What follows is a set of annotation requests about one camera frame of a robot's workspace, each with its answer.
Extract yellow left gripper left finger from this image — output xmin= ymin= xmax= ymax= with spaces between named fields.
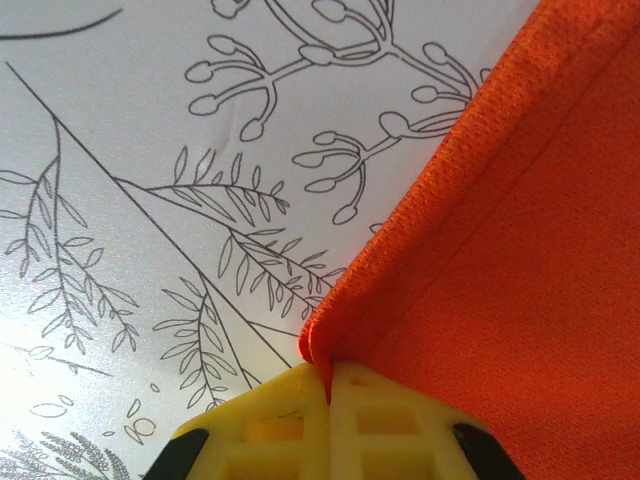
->
xmin=142 ymin=362 xmax=334 ymax=480

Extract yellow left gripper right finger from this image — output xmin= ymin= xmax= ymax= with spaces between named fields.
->
xmin=327 ymin=359 xmax=526 ymax=480

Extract orange t-shirt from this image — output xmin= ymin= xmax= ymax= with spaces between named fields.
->
xmin=298 ymin=0 xmax=640 ymax=480

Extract floral print tablecloth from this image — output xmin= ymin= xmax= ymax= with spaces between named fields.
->
xmin=0 ymin=0 xmax=546 ymax=480

